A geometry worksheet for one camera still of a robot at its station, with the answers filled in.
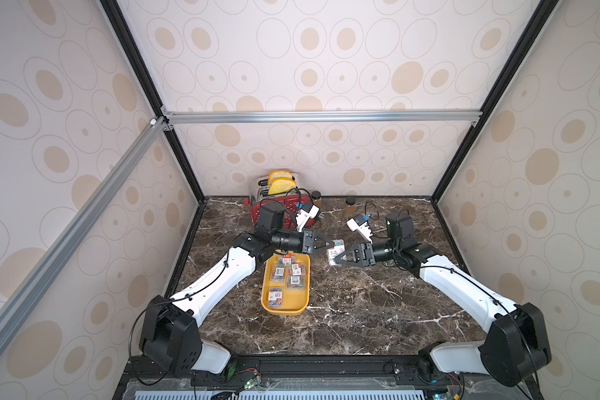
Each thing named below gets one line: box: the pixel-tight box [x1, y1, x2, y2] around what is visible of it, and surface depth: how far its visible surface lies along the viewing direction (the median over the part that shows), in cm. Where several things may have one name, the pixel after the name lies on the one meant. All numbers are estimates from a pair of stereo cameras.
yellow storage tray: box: [260, 250, 311, 316], surface depth 91 cm
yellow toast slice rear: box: [268, 170, 294, 185], surface depth 102 cm
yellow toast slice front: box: [268, 179, 297, 195], surface depth 99 cm
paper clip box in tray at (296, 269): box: [291, 263, 302, 276], surface depth 95 cm
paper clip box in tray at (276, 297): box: [268, 286, 284, 308], surface depth 88 cm
